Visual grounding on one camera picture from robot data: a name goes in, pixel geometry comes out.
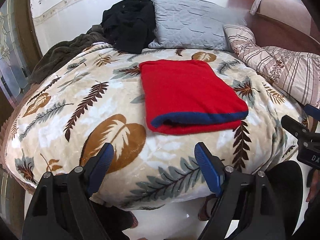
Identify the person's right hand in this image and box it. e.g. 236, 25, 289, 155
306, 168, 319, 202

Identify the dark olive fleece blanket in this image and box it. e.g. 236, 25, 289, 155
30, 24, 106, 84

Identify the black garment pile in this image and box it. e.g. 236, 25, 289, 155
100, 0, 156, 54

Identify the brown padded headboard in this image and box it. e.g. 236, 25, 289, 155
227, 0, 319, 55

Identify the red and blue knit sweater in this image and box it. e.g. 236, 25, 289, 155
139, 60, 248, 135

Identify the striped floral pillow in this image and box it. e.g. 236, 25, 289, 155
223, 24, 319, 109

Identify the grey quilted pillow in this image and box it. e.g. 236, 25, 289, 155
149, 0, 247, 51

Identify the cream leaf-print fleece blanket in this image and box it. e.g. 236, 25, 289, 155
1, 44, 309, 210

